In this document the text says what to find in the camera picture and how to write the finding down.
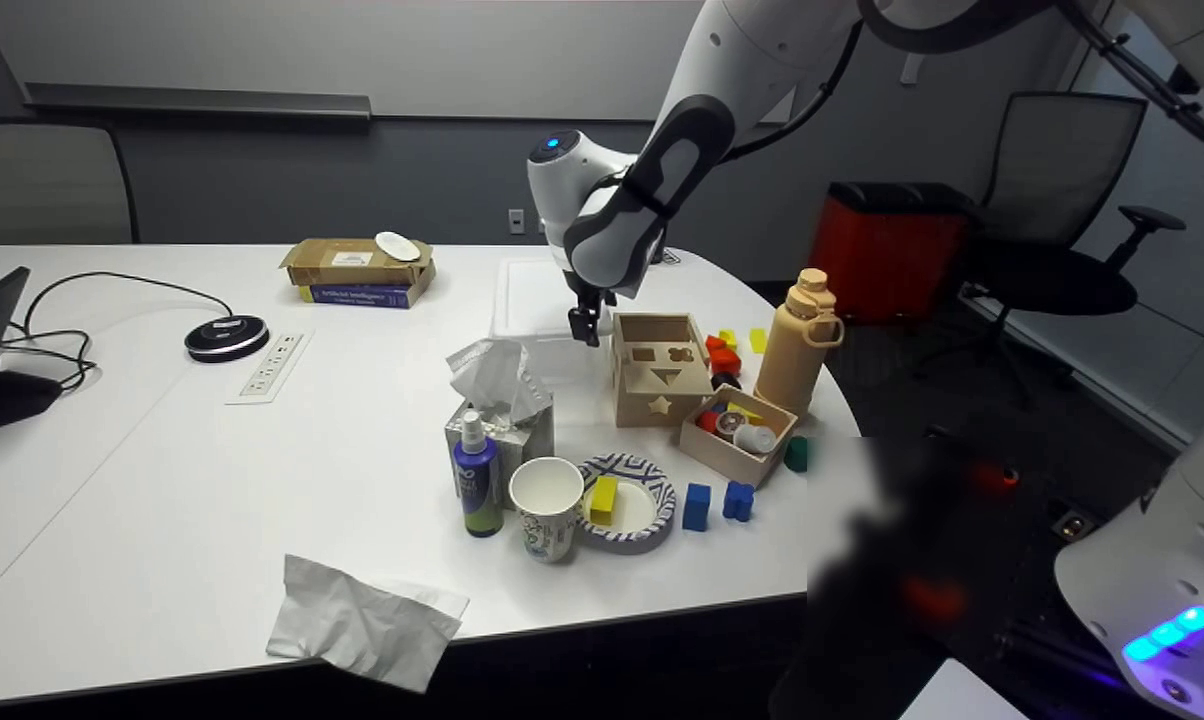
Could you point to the white paper cup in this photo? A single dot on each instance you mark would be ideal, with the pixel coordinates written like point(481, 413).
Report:
point(549, 495)

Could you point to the white translucent storage bin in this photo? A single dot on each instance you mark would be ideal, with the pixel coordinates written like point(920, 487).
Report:
point(578, 401)

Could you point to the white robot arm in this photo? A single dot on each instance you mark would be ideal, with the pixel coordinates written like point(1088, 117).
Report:
point(607, 211)

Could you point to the crumpled white tissue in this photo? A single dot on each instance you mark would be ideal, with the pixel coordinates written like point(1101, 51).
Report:
point(388, 635)

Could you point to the red toy block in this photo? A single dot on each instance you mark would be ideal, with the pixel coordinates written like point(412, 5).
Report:
point(720, 361)

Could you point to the black round speaker puck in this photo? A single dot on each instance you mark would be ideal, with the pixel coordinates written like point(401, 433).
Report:
point(227, 336)

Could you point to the tan water bottle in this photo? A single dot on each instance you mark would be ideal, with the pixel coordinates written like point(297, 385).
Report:
point(800, 333)

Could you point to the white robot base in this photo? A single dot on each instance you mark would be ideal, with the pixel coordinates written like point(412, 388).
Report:
point(1139, 584)

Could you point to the yellow block behind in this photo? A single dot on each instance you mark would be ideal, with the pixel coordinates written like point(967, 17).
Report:
point(758, 343)

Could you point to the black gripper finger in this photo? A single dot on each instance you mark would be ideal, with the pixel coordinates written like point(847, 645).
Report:
point(592, 330)
point(578, 324)

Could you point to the blue block right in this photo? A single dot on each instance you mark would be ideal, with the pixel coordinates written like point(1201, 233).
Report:
point(736, 502)

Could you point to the red bin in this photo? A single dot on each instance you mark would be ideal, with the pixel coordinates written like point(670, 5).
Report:
point(891, 244)

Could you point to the green block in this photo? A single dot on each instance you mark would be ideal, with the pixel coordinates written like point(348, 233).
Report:
point(798, 453)

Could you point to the wooden shape sorter box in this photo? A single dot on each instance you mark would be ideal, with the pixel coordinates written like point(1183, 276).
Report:
point(657, 368)

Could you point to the patterned paper plate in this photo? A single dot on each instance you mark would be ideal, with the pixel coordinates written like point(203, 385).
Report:
point(647, 505)

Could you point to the black office chair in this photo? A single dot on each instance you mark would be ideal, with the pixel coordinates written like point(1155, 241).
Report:
point(1056, 156)

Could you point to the white label strip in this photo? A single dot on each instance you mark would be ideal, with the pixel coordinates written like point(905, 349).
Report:
point(271, 373)

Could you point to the blue block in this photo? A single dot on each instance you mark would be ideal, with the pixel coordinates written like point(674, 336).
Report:
point(736, 502)
point(697, 505)

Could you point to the yellow block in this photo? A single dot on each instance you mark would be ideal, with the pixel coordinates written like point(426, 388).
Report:
point(601, 499)
point(758, 343)

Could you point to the grey chair left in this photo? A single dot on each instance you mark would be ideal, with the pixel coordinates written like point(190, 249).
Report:
point(61, 185)

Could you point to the tissue box with tissue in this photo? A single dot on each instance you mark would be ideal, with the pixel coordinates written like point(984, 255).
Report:
point(499, 388)

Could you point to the black clamp stand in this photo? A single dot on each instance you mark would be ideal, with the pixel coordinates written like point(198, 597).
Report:
point(911, 591)

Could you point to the small wooden tray box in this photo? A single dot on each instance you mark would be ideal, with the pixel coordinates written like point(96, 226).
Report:
point(736, 433)

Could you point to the whiteboard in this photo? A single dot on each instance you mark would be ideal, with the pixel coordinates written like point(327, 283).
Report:
point(348, 58)

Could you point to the cardboard box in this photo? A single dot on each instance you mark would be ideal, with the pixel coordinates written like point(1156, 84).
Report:
point(348, 263)

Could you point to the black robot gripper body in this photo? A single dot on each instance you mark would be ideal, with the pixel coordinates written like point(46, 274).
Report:
point(586, 301)

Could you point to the white tape roll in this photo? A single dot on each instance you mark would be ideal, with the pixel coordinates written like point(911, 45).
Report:
point(397, 244)

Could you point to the blue block left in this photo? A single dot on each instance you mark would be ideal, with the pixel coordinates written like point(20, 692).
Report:
point(697, 505)

